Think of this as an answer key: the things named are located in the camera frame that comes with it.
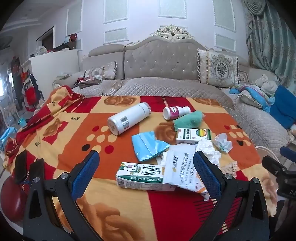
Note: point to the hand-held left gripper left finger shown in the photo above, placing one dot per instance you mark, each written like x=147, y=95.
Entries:
x=84, y=176

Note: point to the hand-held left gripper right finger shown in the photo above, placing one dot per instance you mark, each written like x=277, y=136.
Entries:
x=207, y=176

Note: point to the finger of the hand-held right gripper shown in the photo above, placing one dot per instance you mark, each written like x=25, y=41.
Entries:
x=289, y=153
x=274, y=165

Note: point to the white plastic bucket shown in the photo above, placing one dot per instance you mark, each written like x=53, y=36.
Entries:
x=263, y=150

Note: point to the white paper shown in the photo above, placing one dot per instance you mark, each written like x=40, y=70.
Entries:
x=208, y=149

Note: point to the white plastic packet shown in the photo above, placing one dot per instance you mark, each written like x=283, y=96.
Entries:
x=178, y=169

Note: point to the small tissue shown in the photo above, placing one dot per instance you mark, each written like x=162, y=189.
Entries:
x=222, y=142

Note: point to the white and green medicine box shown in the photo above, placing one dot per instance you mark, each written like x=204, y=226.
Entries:
x=189, y=136

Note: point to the green and white milk carton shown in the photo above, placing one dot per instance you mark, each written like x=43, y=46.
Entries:
x=136, y=176

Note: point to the green cloth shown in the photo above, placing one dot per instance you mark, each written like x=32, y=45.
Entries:
x=188, y=120

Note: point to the blue plastic bag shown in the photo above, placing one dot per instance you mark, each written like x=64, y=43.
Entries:
x=145, y=144

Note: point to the orange and red printed blanket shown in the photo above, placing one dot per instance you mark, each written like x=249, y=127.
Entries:
x=69, y=129

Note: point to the blue cushion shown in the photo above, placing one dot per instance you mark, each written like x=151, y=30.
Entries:
x=283, y=104

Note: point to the black flat object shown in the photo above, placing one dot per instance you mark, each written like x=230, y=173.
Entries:
x=20, y=166

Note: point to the grey and white clothes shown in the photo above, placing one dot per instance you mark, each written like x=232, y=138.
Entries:
x=269, y=85

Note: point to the blue patterned cloth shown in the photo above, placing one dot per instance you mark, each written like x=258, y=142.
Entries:
x=252, y=92

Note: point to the white bottle with pink label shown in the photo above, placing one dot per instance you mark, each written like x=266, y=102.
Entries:
x=175, y=112

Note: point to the white thermos bottle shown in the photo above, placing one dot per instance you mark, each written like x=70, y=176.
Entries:
x=127, y=118

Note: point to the dark red round object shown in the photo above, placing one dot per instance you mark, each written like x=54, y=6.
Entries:
x=11, y=197

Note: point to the blue plastic stool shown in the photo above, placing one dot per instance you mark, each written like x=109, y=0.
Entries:
x=8, y=134

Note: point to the small dark patterned cushion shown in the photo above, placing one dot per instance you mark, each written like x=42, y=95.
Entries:
x=243, y=77

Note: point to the pile of dark clothes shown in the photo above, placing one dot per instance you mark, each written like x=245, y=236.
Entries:
x=89, y=83

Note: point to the red hanging garment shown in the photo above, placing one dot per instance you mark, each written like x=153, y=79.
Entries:
x=29, y=92

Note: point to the small floral cushion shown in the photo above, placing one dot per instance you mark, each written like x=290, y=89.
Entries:
x=106, y=70

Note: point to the large embroidered cushion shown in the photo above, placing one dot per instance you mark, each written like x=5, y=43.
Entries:
x=219, y=67

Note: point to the white cabinet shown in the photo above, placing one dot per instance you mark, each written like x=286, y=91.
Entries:
x=57, y=67

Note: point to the teal patterned curtain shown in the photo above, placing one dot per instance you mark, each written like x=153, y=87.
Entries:
x=270, y=34

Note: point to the grey tufted sofa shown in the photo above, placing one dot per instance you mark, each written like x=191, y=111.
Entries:
x=161, y=58

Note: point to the dark wooden door frame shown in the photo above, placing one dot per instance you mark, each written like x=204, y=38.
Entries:
x=46, y=38

